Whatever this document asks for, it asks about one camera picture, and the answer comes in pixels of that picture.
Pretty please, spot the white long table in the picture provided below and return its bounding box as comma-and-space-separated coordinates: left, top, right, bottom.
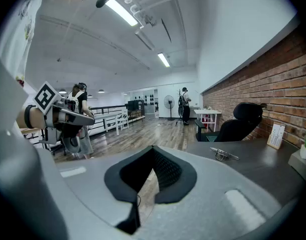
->
89, 110, 130, 137

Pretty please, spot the grey concrete planter tray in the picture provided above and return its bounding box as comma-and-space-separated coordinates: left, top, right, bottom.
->
287, 148, 306, 182

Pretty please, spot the black office chair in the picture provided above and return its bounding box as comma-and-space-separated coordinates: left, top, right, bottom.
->
194, 102, 263, 143

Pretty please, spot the unlit ceiling light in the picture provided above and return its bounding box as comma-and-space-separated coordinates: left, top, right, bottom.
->
134, 30, 155, 51

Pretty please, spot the person's white printed shirt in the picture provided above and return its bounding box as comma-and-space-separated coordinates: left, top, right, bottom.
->
0, 0, 46, 90

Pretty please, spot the dark ceiling strip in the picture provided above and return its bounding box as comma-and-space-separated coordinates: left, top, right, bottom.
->
160, 18, 172, 44

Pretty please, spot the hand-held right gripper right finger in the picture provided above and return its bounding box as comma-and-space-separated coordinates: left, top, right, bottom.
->
135, 145, 282, 240

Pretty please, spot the silver metal clip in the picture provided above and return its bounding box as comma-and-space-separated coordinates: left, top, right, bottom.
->
209, 146, 240, 162

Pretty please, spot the person's left forearm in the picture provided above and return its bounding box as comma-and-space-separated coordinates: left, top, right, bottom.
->
16, 104, 47, 130

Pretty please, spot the lit ceiling tube light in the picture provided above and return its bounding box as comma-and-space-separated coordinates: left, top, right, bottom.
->
157, 52, 171, 68
94, 0, 139, 27

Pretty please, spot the black standing fan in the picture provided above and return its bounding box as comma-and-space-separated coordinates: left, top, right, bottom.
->
163, 94, 176, 122

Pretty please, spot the white side table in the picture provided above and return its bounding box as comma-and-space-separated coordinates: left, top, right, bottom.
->
194, 108, 222, 132

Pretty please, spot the wooden stand desk calendar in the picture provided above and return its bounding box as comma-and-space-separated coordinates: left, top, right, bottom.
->
266, 122, 285, 150

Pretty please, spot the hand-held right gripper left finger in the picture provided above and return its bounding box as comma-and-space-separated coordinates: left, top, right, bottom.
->
55, 145, 154, 236

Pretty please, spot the white pot green plant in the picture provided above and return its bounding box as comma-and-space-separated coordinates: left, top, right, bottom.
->
299, 130, 306, 160

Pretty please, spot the black wristband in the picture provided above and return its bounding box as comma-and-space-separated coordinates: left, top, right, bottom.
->
24, 104, 36, 129

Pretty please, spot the black railing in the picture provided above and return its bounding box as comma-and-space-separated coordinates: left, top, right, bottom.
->
89, 103, 130, 115

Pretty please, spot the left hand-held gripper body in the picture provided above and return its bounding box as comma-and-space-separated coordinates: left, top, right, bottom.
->
33, 80, 85, 154

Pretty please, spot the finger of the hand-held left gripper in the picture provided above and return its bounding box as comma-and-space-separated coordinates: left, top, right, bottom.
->
59, 107, 96, 127

